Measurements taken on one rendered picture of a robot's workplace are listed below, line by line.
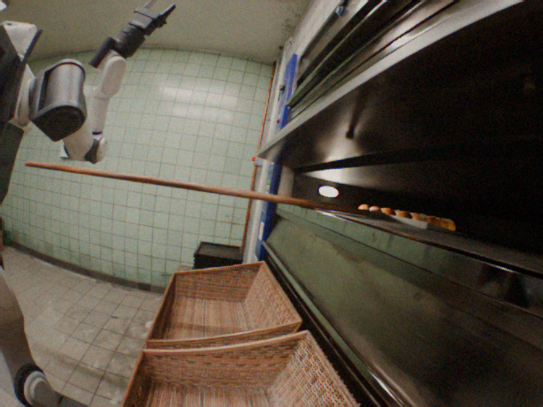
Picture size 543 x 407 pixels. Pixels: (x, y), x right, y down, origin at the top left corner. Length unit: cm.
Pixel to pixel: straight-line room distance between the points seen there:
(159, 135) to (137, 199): 65
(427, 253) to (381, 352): 19
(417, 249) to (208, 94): 209
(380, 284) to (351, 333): 12
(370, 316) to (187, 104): 211
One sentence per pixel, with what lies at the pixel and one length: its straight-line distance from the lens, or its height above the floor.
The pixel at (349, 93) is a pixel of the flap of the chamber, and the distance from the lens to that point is 35.
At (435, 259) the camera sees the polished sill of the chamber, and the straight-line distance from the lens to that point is 35.
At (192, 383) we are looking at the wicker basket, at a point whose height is 61.
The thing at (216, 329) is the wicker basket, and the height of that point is 59.
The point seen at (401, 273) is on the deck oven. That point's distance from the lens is 39.
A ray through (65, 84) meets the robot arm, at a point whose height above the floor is 136.
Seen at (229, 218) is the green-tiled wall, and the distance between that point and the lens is 203.
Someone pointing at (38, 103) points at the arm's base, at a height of 132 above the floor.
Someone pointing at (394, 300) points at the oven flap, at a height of 106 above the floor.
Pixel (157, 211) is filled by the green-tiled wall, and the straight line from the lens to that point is 211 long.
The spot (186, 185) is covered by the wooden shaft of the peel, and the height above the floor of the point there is 119.
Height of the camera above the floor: 122
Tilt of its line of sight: 3 degrees down
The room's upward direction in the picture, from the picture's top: 9 degrees clockwise
